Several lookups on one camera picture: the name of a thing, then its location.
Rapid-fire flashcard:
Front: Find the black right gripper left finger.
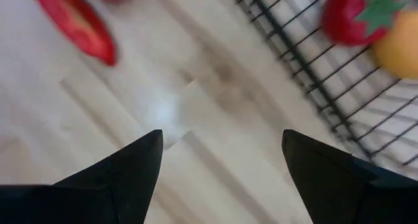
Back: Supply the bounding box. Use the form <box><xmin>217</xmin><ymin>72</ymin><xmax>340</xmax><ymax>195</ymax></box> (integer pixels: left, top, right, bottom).
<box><xmin>0</xmin><ymin>129</ymin><xmax>163</xmax><ymax>224</ymax></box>

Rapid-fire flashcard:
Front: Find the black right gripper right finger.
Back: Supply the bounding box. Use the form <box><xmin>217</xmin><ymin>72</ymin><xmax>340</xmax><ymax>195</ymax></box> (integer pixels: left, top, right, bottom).
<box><xmin>282</xmin><ymin>129</ymin><xmax>418</xmax><ymax>224</ymax></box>

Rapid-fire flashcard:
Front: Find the yellow-orange lemon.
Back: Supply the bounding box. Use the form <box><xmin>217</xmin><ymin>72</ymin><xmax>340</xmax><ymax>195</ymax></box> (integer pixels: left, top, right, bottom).
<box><xmin>372</xmin><ymin>10</ymin><xmax>418</xmax><ymax>80</ymax></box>

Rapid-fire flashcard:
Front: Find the long red chili pepper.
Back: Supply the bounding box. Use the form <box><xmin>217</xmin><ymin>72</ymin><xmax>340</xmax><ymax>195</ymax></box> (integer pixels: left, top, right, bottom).
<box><xmin>25</xmin><ymin>0</ymin><xmax>118</xmax><ymax>67</ymax></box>

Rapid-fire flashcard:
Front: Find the red tomato with green leaf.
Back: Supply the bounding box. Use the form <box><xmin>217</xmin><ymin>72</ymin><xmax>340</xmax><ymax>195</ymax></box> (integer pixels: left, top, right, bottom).
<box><xmin>321</xmin><ymin>0</ymin><xmax>408</xmax><ymax>47</ymax></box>

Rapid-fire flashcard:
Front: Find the black wire basket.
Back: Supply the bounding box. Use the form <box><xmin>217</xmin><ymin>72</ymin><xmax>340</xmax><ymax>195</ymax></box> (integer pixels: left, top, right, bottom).
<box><xmin>228</xmin><ymin>0</ymin><xmax>418</xmax><ymax>168</ymax></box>

